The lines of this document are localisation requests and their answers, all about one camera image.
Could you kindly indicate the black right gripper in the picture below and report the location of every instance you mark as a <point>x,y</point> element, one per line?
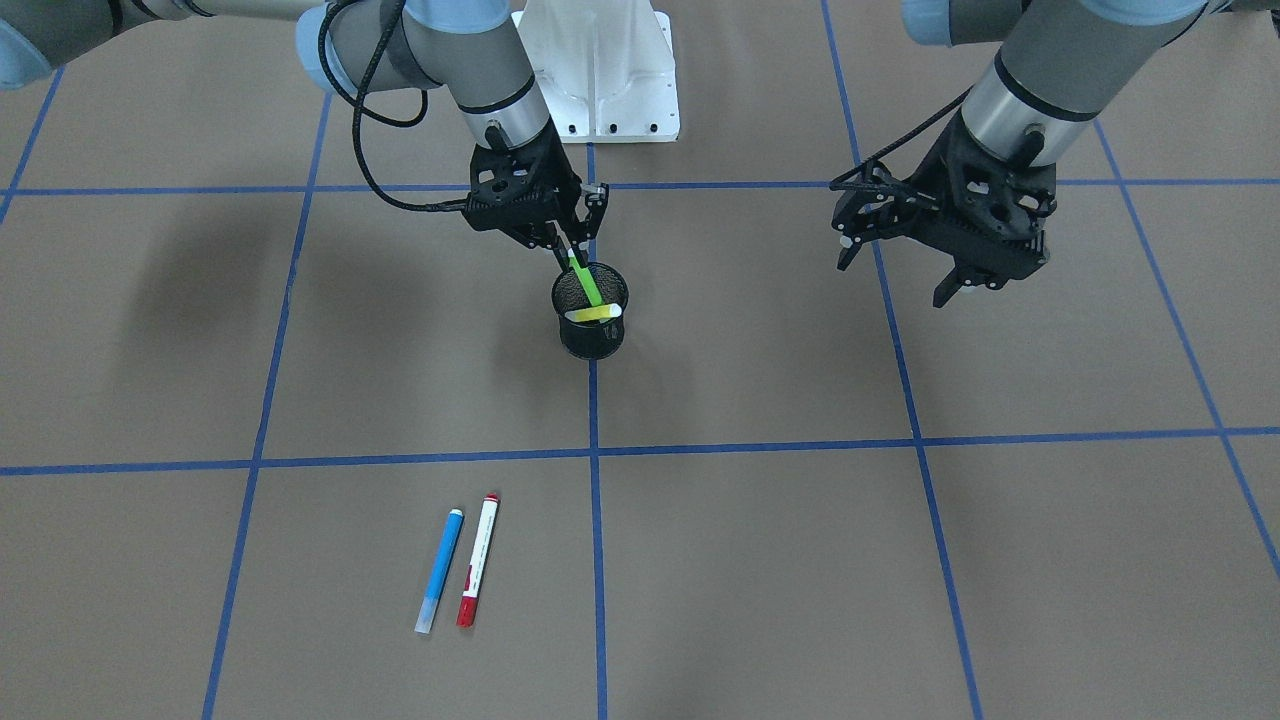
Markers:
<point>562,189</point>

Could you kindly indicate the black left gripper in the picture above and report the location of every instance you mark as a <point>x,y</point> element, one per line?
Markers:
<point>925,203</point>

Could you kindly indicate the green marker pen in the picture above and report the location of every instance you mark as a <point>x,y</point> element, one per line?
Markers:
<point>583,275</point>

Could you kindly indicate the yellow marker pen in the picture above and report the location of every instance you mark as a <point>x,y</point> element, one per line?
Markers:
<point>600,313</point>

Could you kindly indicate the red marker pen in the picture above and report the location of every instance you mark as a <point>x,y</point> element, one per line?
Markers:
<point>469,599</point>

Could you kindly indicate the blue marker pen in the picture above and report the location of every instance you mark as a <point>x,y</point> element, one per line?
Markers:
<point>439,571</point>

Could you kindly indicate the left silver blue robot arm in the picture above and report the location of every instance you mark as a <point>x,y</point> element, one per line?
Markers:
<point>1058,64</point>

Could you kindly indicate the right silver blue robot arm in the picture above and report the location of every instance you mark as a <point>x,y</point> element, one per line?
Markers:
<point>383,58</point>

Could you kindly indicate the black mesh pen cup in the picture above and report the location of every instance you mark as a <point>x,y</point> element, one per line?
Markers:
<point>593,340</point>

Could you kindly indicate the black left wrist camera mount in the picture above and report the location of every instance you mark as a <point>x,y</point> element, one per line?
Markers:
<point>1007,203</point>

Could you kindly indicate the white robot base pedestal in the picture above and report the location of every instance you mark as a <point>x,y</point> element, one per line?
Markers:
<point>607,69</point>

